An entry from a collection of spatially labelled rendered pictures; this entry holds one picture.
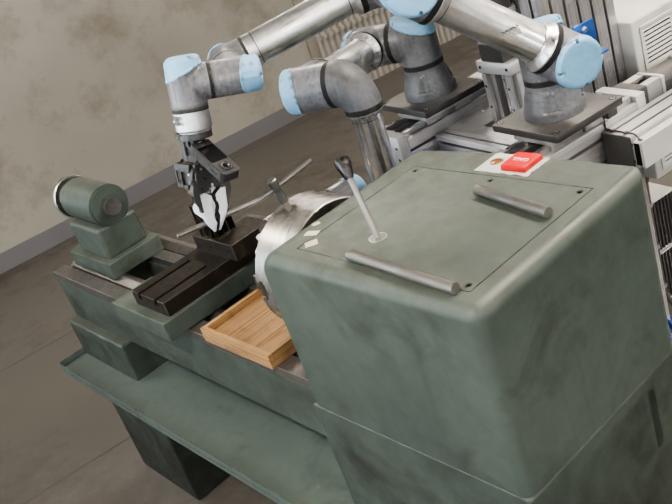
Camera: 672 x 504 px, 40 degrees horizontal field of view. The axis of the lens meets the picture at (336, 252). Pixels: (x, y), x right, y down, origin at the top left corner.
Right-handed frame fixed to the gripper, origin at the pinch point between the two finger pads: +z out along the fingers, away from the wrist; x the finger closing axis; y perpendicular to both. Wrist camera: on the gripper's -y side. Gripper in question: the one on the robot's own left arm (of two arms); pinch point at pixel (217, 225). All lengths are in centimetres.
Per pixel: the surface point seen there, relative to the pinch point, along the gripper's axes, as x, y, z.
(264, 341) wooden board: -16.5, 16.5, 37.3
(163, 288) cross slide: -12, 56, 29
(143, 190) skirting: -180, 391, 80
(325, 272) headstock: 0.3, -35.0, 4.4
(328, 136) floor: -281, 312, 63
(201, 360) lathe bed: -16, 49, 51
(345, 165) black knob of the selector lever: -10.7, -31.7, -12.6
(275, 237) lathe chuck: -11.8, -3.0, 6.0
